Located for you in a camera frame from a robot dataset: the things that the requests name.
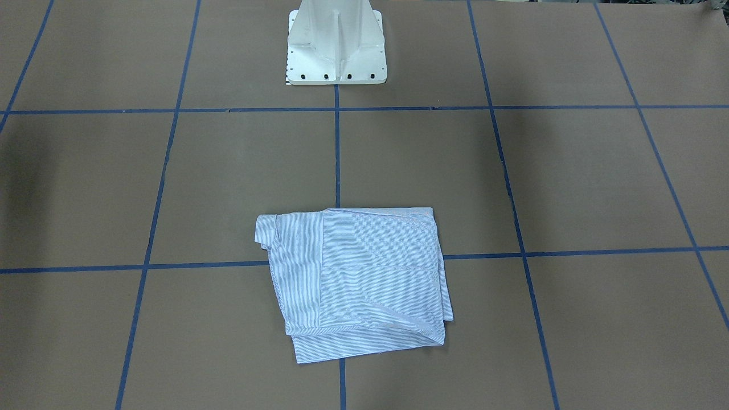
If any light blue striped shirt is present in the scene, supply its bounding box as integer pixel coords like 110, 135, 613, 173
255, 207, 454, 365

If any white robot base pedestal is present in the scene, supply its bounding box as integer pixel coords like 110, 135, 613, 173
285, 1, 388, 85

